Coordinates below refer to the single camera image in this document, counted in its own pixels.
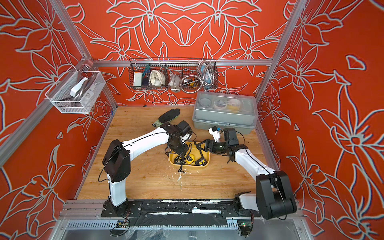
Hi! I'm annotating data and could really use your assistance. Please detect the coiled metal hose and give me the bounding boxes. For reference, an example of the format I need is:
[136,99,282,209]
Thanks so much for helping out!
[180,59,215,94]

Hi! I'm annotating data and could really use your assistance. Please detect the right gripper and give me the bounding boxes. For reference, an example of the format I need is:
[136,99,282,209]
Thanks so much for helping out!
[197,139,230,155]

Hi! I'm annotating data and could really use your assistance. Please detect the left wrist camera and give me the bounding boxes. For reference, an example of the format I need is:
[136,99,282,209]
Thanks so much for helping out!
[177,121,193,142]

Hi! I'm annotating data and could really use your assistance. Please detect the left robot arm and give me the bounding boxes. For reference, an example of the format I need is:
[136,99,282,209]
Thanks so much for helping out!
[103,121,193,210]

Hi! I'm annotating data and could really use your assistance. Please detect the black wire wall basket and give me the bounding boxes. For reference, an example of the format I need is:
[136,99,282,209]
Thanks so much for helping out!
[129,58,219,94]

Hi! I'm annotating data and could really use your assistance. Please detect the yellow black 3m tape measure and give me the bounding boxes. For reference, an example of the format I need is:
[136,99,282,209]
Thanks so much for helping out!
[174,156,185,165]

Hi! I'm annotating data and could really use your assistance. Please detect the yellow plastic tray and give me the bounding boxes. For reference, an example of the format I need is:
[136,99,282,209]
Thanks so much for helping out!
[169,142,211,168]

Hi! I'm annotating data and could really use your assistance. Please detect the grey plastic storage box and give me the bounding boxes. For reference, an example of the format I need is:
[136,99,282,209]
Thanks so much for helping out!
[193,92,259,135]

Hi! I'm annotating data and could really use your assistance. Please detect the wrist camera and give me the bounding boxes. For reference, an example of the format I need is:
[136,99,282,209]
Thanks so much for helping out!
[209,126,221,143]
[177,121,193,142]

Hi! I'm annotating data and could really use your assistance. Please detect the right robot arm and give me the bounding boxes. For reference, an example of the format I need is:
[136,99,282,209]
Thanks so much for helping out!
[196,127,298,220]

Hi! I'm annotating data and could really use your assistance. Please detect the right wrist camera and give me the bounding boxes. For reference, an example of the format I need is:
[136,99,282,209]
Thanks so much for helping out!
[209,126,221,143]

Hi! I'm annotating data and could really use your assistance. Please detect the small yellow deli tape measure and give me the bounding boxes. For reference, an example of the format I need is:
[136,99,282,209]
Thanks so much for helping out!
[185,154,195,164]

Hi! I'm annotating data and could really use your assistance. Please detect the black deli tape measure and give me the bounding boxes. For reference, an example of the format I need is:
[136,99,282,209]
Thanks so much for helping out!
[195,158,208,167]

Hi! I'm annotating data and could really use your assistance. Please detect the white mesh wall basket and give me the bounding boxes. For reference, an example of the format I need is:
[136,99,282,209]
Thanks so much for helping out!
[45,67,106,114]

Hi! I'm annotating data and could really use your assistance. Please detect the white cloth in basket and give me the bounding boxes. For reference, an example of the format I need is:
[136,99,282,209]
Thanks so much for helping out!
[149,70,166,87]

